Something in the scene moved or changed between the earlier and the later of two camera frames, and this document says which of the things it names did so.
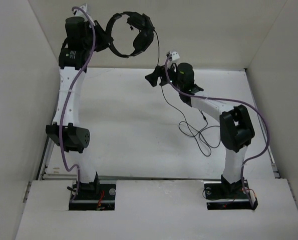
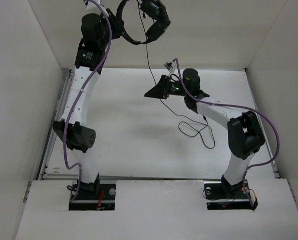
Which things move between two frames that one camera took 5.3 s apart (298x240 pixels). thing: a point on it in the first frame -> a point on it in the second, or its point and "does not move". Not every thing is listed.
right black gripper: [160, 71] -> [161, 91]
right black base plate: [224, 195] does not move
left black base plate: [100, 197] does not move
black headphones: [144, 36] -> [156, 9]
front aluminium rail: [160, 178] does not move
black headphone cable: [179, 108] -> [201, 121]
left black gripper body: [100, 42] -> [115, 31]
